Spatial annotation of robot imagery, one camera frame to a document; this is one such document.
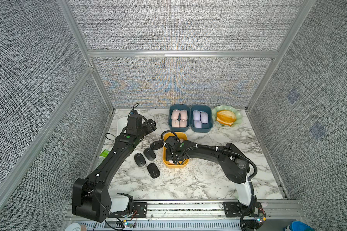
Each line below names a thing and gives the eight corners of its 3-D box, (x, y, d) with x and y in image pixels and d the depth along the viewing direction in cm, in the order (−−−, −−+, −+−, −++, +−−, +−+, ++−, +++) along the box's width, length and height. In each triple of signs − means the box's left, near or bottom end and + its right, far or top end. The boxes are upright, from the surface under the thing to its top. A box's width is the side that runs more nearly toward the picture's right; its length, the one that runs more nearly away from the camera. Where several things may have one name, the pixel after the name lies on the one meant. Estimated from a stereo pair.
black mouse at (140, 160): (139, 168, 90) (139, 166, 88) (133, 157, 94) (132, 155, 92) (147, 163, 92) (146, 162, 90) (140, 153, 96) (139, 151, 94)
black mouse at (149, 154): (142, 153, 96) (141, 151, 94) (148, 147, 99) (148, 146, 97) (151, 162, 92) (150, 160, 90) (157, 156, 95) (157, 154, 93)
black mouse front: (152, 180, 85) (152, 179, 83) (146, 168, 90) (145, 166, 88) (161, 175, 87) (161, 173, 85) (154, 163, 92) (154, 161, 89)
